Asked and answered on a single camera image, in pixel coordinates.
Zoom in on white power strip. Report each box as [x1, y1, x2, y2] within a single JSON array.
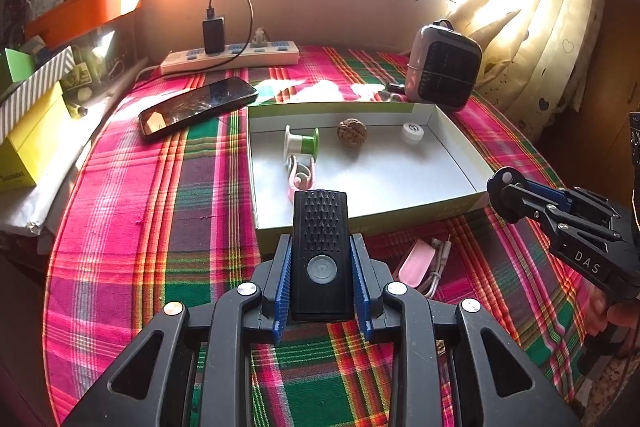
[[160, 39, 300, 75]]

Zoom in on green box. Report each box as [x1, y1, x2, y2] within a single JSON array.
[[0, 48, 38, 95]]

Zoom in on black smartphone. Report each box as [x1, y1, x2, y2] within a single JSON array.
[[138, 77, 259, 142]]

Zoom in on grey heater with black grille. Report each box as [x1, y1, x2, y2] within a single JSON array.
[[404, 21, 483, 112]]

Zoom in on green and white spool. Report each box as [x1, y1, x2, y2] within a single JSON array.
[[284, 124, 321, 160]]

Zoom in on person's right hand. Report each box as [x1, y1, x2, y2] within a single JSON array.
[[590, 289, 640, 333]]

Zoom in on white cable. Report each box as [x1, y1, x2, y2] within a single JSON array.
[[417, 234, 453, 298]]

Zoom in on pink and green clip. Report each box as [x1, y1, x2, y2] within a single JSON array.
[[285, 155, 318, 204]]

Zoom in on orange tray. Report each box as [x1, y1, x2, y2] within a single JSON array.
[[25, 0, 144, 48]]

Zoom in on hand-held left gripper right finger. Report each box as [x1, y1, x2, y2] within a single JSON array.
[[350, 233, 583, 427]]

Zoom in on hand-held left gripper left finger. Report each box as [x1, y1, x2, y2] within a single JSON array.
[[60, 234, 293, 427]]

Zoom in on green cardboard box tray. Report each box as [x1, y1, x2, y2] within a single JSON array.
[[246, 102, 496, 253]]

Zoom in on black device with round button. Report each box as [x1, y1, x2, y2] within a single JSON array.
[[291, 189, 355, 323]]

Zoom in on plaid tablecloth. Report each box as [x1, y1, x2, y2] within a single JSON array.
[[45, 44, 608, 427]]

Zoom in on small brown walnut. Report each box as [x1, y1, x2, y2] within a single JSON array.
[[337, 118, 368, 152]]

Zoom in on small green patterned card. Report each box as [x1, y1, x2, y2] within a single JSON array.
[[60, 62, 96, 90]]

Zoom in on cream heart-print curtain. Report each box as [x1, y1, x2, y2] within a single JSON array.
[[447, 0, 616, 142]]

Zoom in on striped box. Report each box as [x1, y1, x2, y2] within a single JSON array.
[[0, 47, 76, 142]]

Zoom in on pink silicone case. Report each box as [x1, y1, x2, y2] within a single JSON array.
[[392, 241, 437, 288]]

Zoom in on yellow box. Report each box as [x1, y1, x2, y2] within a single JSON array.
[[0, 79, 76, 194]]

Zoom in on black charger adapter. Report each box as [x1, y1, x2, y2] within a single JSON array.
[[202, 18, 227, 55]]

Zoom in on black charging cable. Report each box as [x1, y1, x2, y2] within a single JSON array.
[[207, 0, 254, 70]]

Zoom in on small white round cap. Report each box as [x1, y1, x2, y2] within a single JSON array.
[[400, 121, 426, 146]]

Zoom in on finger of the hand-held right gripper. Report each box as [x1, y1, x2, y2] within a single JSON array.
[[487, 184, 623, 253], [520, 179, 626, 228]]

